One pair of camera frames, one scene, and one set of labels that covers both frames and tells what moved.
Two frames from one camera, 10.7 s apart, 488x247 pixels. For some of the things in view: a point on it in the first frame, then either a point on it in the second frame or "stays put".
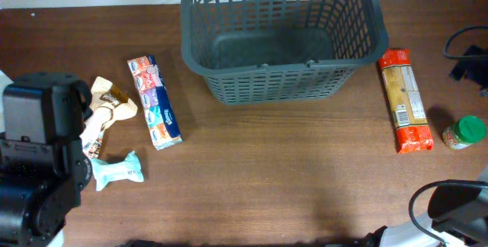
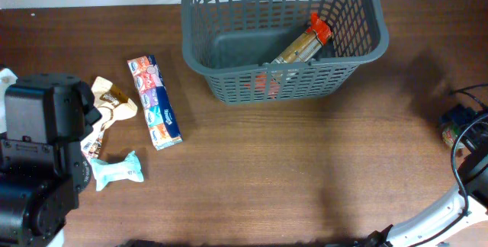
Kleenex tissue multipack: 157,105 stays put
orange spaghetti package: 412,131 to 267,84
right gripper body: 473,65 to 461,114
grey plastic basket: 280,38 stays put
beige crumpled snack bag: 108,104 stays put
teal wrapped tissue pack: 104,172 stays put
